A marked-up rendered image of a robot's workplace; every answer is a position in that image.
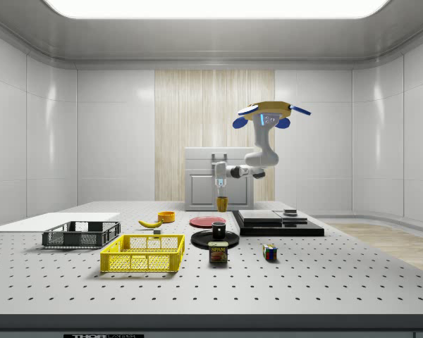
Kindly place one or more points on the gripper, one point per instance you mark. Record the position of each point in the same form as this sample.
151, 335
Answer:
221, 190

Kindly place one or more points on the yellow mug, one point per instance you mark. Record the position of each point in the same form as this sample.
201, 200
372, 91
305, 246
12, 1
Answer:
222, 205

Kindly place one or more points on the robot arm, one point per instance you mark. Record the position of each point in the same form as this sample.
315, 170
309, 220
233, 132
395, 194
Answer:
264, 141

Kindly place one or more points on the white cabinet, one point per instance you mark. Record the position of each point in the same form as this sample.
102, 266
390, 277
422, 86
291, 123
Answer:
201, 190

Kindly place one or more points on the red plate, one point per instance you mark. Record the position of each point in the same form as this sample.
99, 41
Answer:
201, 222

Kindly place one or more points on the black mug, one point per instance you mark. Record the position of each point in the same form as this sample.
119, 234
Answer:
218, 231

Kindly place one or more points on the black plate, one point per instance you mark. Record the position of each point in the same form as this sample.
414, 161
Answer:
201, 241

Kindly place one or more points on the yellow bowl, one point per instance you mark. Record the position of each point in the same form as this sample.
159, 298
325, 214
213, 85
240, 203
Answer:
166, 217

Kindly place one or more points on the flat-sided can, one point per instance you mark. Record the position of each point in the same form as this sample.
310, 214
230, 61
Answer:
218, 253

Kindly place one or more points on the black stove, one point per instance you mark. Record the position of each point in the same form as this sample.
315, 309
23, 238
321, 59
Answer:
278, 230

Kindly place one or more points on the puzzle cube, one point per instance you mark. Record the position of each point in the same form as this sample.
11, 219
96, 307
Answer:
269, 252

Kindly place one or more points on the banana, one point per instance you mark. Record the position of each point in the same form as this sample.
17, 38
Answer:
149, 224

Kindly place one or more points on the drone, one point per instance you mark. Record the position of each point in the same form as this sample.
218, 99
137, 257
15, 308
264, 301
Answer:
271, 105

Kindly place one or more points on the yellow basket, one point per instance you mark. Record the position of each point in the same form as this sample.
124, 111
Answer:
141, 264

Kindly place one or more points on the dark grey basket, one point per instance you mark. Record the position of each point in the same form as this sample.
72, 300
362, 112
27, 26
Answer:
77, 239

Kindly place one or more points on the white board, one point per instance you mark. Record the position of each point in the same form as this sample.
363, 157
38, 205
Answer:
28, 222

